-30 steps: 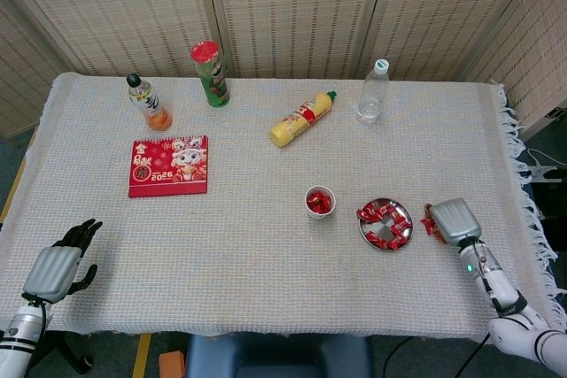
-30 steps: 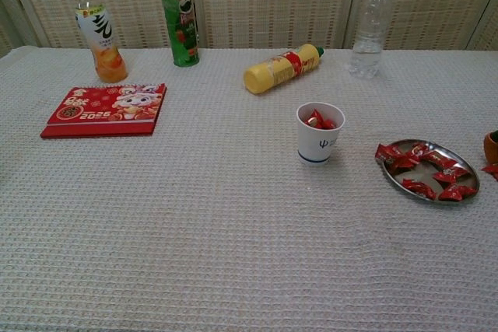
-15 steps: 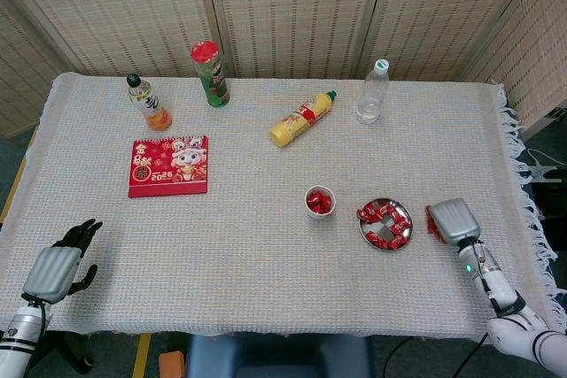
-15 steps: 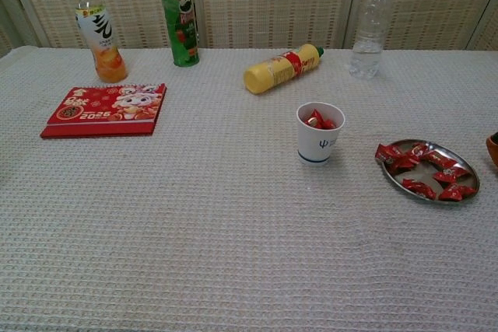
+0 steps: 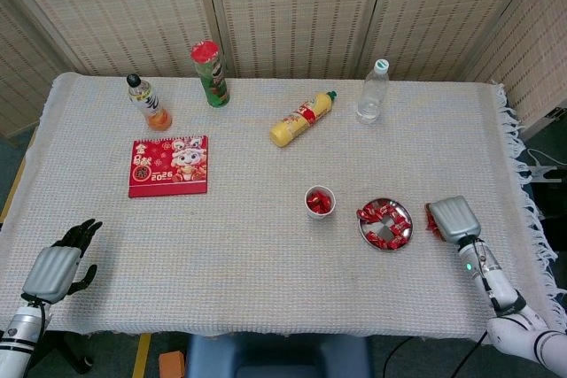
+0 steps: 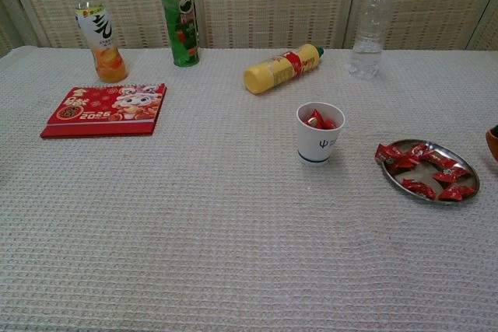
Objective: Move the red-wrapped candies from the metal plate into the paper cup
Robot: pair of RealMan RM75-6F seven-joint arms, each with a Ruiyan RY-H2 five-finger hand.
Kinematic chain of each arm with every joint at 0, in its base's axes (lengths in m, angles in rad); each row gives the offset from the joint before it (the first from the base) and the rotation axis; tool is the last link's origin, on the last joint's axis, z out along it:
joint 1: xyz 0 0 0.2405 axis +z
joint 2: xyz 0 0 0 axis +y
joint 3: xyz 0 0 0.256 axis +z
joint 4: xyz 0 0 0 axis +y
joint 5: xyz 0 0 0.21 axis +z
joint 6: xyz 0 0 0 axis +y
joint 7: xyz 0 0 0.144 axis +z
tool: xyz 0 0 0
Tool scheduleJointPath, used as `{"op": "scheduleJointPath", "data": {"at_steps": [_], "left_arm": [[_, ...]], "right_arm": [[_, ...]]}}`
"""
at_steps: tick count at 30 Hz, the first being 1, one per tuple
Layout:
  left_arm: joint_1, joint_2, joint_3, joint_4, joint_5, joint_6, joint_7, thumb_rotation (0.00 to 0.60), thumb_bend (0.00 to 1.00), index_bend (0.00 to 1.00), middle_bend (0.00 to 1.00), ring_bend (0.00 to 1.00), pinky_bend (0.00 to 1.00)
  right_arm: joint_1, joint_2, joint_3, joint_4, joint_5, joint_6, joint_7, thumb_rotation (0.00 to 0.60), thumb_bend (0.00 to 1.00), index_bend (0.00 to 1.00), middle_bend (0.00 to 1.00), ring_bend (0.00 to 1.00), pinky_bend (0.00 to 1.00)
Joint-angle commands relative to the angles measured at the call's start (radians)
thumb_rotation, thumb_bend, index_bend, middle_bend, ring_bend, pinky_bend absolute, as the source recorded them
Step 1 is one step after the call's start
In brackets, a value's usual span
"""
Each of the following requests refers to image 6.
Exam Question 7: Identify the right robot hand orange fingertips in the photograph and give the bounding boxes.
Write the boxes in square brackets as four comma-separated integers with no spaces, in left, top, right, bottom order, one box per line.
[485,124,498,162]

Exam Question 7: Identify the round metal plate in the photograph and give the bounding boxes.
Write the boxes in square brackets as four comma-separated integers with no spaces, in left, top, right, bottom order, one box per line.
[380,138,481,203]

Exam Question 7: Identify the bamboo folding screen panel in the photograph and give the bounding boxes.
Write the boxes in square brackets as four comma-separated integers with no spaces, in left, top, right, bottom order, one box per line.
[0,0,44,59]
[466,0,498,52]
[344,0,498,52]
[188,0,361,50]
[2,0,198,50]

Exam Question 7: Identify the clear plastic water bottle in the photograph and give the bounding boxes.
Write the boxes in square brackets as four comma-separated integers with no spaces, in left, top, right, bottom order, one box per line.
[348,0,394,79]

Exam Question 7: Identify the white paper cup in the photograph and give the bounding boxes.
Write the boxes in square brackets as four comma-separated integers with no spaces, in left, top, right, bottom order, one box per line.
[296,101,346,166]

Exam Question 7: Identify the yellow bottle green cap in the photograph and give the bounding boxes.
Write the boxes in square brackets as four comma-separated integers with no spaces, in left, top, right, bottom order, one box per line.
[243,43,325,96]

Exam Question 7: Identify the white woven tablecloth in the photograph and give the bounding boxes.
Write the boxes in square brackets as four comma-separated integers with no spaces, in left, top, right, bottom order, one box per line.
[0,46,498,332]

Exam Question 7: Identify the green chips can red lid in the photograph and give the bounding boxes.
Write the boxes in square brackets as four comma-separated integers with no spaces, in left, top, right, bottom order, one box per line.
[156,0,201,68]

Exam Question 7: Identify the red desk calendar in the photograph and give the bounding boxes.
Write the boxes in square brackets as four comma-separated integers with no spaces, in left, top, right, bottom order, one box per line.
[40,82,167,139]

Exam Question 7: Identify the orange juice bottle black cap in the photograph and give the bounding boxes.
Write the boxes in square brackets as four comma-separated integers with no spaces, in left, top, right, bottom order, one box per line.
[73,0,129,84]

